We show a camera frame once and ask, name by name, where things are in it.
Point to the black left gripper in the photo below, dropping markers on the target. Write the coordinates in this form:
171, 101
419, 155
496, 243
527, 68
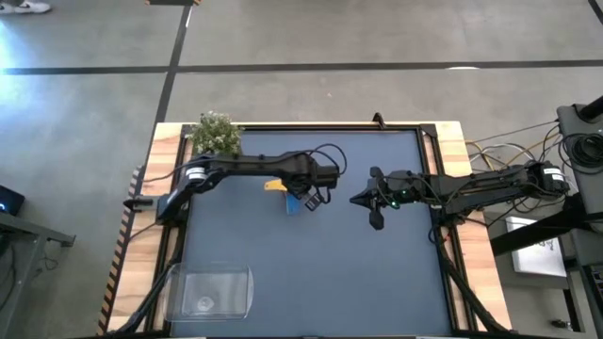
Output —
325, 176

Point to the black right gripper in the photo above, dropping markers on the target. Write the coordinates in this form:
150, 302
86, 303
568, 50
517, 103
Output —
400, 186

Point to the teal measuring cup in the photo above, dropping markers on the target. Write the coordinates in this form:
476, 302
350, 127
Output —
292, 205

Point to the yellow measuring cup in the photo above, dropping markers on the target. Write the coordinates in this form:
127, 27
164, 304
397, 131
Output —
273, 185

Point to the clear plastic basket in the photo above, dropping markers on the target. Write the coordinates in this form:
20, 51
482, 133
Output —
207, 292

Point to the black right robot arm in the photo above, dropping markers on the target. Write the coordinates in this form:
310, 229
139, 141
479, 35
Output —
480, 186

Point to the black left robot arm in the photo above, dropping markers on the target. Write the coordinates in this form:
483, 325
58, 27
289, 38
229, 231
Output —
254, 165

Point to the black clamp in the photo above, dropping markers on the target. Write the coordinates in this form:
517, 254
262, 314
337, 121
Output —
378, 121

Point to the green plant in ribbed pot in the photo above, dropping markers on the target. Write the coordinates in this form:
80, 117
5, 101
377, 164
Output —
214, 134

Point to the white board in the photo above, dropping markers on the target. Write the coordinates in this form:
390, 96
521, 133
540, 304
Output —
537, 254

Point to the dark equipment stand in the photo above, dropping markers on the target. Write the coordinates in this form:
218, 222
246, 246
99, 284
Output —
591, 198

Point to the striped hazard tape strip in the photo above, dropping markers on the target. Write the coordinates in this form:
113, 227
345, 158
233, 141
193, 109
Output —
116, 261

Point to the grey side table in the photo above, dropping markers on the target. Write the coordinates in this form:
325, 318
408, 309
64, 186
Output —
19, 245

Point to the black device with blue light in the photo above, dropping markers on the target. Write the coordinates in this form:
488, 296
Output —
11, 200

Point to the person's white shoe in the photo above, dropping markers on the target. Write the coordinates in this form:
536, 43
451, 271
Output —
33, 6

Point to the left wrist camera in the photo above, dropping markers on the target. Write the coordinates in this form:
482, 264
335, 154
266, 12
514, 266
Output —
313, 201

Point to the wood and black table frame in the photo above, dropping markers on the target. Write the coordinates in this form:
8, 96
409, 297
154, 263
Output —
452, 150

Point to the black bracket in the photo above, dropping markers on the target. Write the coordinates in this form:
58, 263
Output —
139, 204

